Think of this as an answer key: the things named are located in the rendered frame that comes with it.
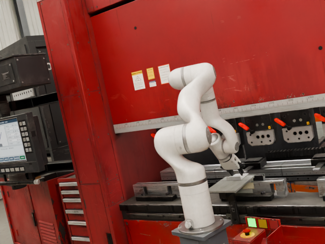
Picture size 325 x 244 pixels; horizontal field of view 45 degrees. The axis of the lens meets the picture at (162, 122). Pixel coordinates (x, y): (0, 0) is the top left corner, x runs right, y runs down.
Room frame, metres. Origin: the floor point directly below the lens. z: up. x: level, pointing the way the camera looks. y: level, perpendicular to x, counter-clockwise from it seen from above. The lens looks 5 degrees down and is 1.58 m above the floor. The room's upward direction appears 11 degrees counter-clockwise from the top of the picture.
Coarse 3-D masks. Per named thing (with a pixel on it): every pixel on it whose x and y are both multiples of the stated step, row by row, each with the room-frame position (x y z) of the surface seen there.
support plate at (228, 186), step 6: (222, 180) 2.21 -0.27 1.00; (246, 180) 2.11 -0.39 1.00; (216, 186) 2.11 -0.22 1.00; (222, 186) 2.08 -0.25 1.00; (228, 186) 2.06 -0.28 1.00; (234, 186) 2.04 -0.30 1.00; (240, 186) 2.02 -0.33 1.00; (210, 192) 2.05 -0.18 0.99; (216, 192) 2.03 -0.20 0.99; (222, 192) 2.01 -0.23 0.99; (228, 192) 1.99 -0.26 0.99; (234, 192) 1.97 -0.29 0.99
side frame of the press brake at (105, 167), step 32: (64, 0) 2.54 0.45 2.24; (64, 32) 2.56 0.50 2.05; (64, 64) 2.60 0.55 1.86; (96, 64) 2.67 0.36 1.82; (64, 96) 2.64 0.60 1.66; (96, 96) 2.62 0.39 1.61; (96, 128) 2.57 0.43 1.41; (96, 160) 2.54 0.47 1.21; (128, 160) 2.76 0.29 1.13; (160, 160) 3.07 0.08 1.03; (96, 192) 2.57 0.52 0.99; (128, 192) 2.71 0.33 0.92; (96, 224) 2.61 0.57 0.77
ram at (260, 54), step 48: (144, 0) 2.44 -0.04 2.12; (192, 0) 2.25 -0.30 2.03; (240, 0) 2.09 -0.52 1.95; (288, 0) 1.96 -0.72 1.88; (144, 48) 2.48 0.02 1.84; (192, 48) 2.29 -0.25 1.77; (240, 48) 2.12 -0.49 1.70; (288, 48) 1.98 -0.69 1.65; (144, 96) 2.52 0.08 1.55; (240, 96) 2.15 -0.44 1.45; (288, 96) 2.00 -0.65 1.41
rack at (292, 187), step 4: (316, 120) 3.67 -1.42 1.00; (320, 120) 3.65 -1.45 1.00; (288, 184) 3.98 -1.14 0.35; (292, 184) 3.94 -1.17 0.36; (296, 184) 3.94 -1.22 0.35; (288, 188) 3.98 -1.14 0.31; (292, 188) 3.95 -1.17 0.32; (296, 188) 3.92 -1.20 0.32; (300, 188) 3.89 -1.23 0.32; (304, 188) 3.86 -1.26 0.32; (308, 188) 3.83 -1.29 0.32; (312, 188) 3.79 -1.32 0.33; (316, 188) 3.76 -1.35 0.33
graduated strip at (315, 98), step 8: (304, 96) 1.96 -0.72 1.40; (312, 96) 1.93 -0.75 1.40; (320, 96) 1.91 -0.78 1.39; (256, 104) 2.10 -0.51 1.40; (264, 104) 2.08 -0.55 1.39; (272, 104) 2.05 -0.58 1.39; (280, 104) 2.03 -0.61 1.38; (288, 104) 2.01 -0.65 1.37; (200, 112) 2.30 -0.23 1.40; (224, 112) 2.21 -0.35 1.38; (232, 112) 2.19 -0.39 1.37; (152, 120) 2.51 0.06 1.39; (160, 120) 2.47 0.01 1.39; (168, 120) 2.44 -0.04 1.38; (176, 120) 2.40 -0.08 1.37; (120, 128) 2.67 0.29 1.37
